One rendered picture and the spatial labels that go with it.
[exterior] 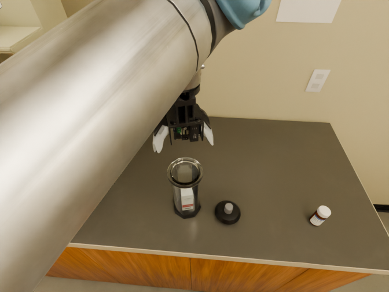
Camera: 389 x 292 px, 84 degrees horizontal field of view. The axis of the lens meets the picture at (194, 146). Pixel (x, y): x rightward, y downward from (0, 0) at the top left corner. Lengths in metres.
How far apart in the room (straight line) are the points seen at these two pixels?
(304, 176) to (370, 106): 0.56
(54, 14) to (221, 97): 0.76
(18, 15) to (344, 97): 1.27
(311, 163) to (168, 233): 0.68
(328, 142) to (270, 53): 0.51
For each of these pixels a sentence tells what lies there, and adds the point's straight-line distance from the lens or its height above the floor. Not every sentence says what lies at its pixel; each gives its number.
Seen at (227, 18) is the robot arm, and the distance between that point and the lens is 0.18.
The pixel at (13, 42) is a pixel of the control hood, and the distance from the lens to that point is 0.62.
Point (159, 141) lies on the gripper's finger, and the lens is 0.51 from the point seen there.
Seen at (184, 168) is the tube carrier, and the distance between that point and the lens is 0.71.
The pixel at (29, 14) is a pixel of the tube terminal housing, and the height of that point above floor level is 1.53.
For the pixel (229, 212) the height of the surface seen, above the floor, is 0.99.
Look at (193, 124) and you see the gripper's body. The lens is 0.42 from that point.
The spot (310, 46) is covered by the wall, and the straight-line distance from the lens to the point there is 1.09.
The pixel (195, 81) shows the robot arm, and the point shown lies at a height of 1.49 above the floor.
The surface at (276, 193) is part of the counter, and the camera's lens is 0.93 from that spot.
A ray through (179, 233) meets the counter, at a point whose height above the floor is 0.94.
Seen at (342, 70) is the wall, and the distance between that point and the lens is 1.21.
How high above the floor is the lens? 1.69
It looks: 47 degrees down
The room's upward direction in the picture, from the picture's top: straight up
